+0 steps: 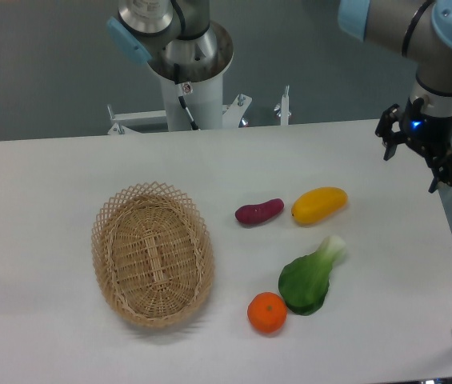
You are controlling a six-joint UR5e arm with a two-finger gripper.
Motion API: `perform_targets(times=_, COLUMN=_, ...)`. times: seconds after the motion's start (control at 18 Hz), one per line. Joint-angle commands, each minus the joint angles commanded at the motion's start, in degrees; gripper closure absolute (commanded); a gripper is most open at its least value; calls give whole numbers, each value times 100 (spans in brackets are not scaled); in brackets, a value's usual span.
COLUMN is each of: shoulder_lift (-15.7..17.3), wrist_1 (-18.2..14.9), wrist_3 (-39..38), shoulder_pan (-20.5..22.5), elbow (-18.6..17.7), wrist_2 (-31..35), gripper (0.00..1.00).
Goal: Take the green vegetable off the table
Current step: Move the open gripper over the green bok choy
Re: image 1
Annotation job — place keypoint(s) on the woven wicker basket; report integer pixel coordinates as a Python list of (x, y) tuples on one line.
[(152, 255)]

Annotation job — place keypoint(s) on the orange tangerine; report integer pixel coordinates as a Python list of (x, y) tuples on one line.
[(267, 313)]

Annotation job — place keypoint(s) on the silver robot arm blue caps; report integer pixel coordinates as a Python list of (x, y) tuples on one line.
[(190, 53)]

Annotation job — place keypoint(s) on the yellow mango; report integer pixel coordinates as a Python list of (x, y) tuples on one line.
[(315, 205)]

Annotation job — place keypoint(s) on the purple sweet potato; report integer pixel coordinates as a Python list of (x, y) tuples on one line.
[(256, 214)]

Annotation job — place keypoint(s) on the white metal base frame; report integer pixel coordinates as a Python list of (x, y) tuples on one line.
[(231, 117)]

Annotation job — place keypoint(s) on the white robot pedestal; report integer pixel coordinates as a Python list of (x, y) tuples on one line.
[(200, 100)]

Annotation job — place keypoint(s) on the green bok choy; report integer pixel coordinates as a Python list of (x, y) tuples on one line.
[(304, 283)]

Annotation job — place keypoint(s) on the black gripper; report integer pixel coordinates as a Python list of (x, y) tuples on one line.
[(426, 135)]

